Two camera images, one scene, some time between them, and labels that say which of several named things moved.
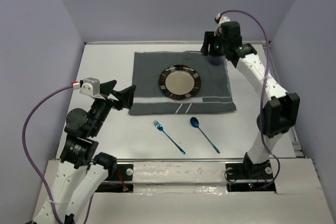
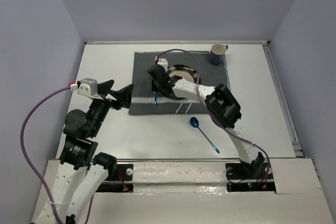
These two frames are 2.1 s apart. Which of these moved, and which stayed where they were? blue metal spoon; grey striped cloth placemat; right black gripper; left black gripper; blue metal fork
Moved: blue metal fork; right black gripper
Stayed: blue metal spoon; grey striped cloth placemat; left black gripper
